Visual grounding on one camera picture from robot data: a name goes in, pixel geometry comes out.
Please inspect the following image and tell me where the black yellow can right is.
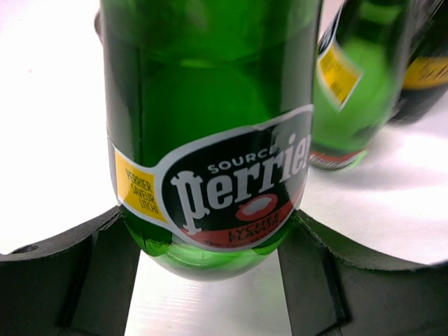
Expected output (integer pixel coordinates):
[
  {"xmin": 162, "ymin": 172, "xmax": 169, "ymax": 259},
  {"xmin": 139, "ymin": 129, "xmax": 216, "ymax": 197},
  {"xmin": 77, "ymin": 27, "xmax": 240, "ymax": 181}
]
[{"xmin": 390, "ymin": 1, "xmax": 447, "ymax": 123}]

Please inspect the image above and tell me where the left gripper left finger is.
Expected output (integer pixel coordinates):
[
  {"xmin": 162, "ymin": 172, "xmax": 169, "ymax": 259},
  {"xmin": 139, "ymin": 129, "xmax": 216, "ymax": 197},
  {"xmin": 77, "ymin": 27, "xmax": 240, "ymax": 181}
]
[{"xmin": 1, "ymin": 207, "xmax": 140, "ymax": 335}]

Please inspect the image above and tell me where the green bottle yellow label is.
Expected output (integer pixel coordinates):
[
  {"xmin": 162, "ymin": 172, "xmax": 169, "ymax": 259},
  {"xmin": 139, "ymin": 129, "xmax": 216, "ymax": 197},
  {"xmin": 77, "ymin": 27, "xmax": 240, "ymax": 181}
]
[{"xmin": 309, "ymin": 0, "xmax": 416, "ymax": 170}]

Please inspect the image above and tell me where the perrier lychee green bottle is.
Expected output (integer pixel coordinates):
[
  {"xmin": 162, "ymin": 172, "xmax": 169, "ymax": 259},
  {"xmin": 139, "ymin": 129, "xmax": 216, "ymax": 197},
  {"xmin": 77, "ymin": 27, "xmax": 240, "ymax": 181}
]
[{"xmin": 99, "ymin": 0, "xmax": 325, "ymax": 281}]

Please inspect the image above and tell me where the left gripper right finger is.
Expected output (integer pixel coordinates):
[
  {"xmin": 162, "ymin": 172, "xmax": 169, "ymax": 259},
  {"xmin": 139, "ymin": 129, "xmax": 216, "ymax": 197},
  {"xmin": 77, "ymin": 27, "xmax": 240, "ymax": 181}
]
[{"xmin": 278, "ymin": 211, "xmax": 447, "ymax": 335}]

